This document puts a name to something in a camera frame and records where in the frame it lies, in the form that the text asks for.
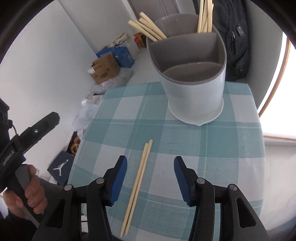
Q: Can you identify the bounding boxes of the left hand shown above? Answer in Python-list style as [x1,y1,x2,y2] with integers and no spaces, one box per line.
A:
[3,165,48,219]

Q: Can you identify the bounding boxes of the beige cloth bag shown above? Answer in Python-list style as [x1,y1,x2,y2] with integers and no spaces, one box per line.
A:
[110,32,140,60]

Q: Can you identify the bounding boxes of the brown cardboard box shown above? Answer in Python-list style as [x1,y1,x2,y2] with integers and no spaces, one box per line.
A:
[87,53,120,84]

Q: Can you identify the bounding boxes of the dark blue Jordan shoebox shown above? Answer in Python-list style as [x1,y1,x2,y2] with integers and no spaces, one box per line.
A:
[47,151,75,186]

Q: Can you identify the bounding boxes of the wooden chopstick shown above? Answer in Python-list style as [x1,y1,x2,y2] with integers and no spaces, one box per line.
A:
[120,143,148,237]
[123,140,153,235]

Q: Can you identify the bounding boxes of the blue cardboard box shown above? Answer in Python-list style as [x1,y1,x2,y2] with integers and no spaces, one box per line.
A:
[96,46,134,68]

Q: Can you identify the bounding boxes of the chopsticks bundle in holder back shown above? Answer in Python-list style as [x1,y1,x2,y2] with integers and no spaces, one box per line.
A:
[197,0,214,33]

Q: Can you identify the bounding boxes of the brown boots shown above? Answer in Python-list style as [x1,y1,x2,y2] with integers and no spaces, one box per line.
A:
[66,136,81,156]

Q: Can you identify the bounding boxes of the white plastic bag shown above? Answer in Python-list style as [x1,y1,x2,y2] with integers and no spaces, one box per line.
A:
[72,85,106,139]

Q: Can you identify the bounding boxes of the chopsticks bundle in holder side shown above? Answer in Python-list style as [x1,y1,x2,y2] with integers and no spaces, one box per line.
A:
[127,11,167,42]

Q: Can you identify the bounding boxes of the white utensil holder grey insert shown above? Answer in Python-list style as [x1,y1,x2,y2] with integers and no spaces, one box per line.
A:
[147,14,227,126]

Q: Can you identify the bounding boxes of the teal checked tablecloth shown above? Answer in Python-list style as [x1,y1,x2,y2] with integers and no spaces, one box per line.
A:
[68,82,265,240]

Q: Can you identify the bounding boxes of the black backpack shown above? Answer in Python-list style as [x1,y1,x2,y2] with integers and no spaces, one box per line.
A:
[213,0,250,82]

